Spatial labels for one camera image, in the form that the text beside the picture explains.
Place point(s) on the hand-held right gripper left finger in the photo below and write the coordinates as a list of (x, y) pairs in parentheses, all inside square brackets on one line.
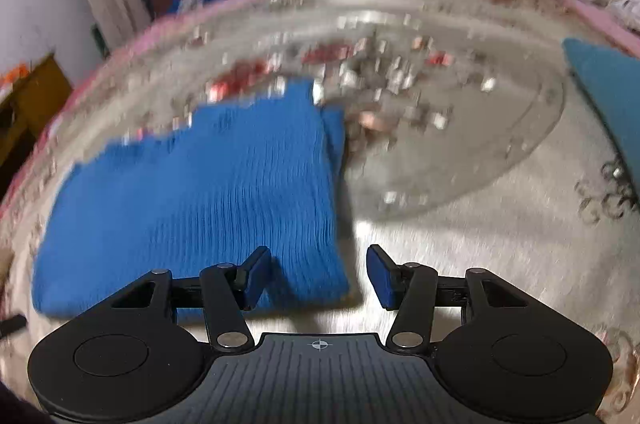
[(257, 276)]

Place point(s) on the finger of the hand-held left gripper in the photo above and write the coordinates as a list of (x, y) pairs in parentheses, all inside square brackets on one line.
[(11, 325), (257, 276)]

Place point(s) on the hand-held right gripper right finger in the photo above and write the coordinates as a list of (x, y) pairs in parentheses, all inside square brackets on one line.
[(380, 276)]

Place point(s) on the blue striped knit sweater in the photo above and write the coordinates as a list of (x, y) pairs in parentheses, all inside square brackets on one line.
[(200, 204)]

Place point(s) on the silver floral bedspread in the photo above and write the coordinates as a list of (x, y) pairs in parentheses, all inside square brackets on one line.
[(475, 254)]

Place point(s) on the wooden cabinet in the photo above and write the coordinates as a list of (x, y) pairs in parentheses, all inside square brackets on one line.
[(35, 113)]

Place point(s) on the orange object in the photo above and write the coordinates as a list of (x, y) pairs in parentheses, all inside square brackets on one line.
[(14, 76)]

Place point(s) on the green object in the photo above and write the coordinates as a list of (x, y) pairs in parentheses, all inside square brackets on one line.
[(99, 39)]

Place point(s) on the teal cloth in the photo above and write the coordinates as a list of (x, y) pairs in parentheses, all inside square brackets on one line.
[(610, 103)]

